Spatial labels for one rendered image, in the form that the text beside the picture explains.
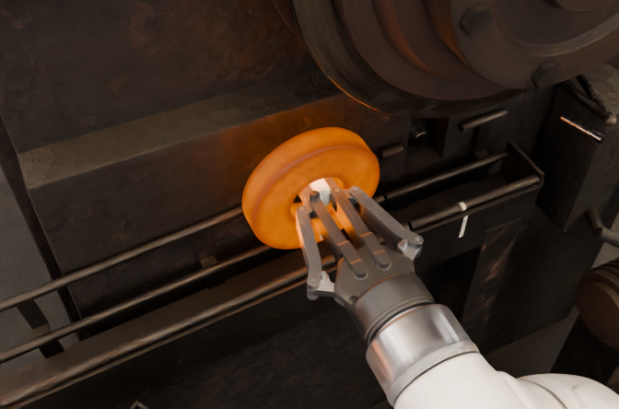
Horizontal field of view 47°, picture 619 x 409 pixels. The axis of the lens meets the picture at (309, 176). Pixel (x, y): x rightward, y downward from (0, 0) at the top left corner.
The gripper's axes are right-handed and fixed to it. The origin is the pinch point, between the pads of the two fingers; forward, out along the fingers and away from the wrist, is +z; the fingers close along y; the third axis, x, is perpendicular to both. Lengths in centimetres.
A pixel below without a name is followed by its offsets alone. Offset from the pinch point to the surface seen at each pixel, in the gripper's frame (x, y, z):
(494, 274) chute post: -29.4, 27.9, -5.5
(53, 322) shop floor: -85, -38, 51
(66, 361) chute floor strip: -20.4, -30.8, 1.6
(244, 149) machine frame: 0.0, -4.9, 6.7
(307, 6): 23.8, -1.5, -1.9
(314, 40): 20.2, -0.9, -2.1
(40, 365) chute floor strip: -20.6, -33.7, 2.5
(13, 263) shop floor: -86, -44, 72
